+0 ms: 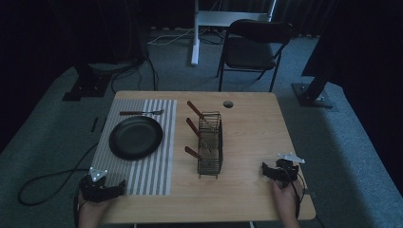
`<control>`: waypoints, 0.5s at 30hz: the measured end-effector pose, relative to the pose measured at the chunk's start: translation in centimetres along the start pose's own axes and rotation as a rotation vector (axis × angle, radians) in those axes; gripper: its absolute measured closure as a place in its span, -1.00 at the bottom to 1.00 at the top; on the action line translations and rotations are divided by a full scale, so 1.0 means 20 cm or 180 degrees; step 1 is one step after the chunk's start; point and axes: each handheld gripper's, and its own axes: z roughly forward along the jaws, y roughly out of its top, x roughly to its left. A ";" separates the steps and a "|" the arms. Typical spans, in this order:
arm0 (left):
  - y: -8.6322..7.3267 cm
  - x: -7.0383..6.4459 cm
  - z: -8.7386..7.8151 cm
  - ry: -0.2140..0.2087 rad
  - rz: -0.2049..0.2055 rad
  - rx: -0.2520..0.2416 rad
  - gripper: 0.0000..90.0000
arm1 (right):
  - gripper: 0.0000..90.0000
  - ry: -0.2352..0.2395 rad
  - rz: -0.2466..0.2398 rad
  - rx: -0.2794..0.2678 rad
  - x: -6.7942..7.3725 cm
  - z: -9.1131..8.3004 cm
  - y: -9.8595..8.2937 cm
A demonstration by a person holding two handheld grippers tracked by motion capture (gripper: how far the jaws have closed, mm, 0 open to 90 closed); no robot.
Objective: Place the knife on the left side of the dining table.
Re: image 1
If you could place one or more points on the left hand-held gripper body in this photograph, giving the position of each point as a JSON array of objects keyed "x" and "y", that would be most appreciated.
[{"x": 95, "y": 190}]

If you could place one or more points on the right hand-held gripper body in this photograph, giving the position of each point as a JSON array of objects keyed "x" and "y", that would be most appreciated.
[{"x": 286, "y": 171}]

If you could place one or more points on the person's left hand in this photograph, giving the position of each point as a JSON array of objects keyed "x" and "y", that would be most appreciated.
[{"x": 92, "y": 212}]

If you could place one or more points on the person's right hand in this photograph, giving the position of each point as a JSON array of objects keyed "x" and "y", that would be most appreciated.
[{"x": 285, "y": 202}]

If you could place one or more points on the grey striped placemat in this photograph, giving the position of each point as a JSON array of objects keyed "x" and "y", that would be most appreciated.
[{"x": 145, "y": 177}]

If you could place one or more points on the black round plate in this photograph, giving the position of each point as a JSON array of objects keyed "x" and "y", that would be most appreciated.
[{"x": 135, "y": 137}]

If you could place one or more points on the small black floor strip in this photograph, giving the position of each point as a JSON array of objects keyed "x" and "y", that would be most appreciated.
[{"x": 94, "y": 124}]

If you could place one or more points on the dark table knife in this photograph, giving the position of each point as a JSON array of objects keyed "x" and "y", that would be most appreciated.
[{"x": 136, "y": 113}]

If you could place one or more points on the round table grommet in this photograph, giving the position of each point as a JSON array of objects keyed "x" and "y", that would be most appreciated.
[{"x": 228, "y": 104}]

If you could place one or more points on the black folding chair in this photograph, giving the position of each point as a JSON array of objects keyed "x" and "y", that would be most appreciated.
[{"x": 250, "y": 53}]

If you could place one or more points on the black stand with base plate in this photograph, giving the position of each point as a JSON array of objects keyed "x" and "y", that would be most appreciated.
[
  {"x": 313, "y": 93},
  {"x": 87, "y": 85}
]

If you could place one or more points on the white desk frame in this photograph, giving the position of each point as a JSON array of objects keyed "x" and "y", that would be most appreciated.
[{"x": 221, "y": 18}]

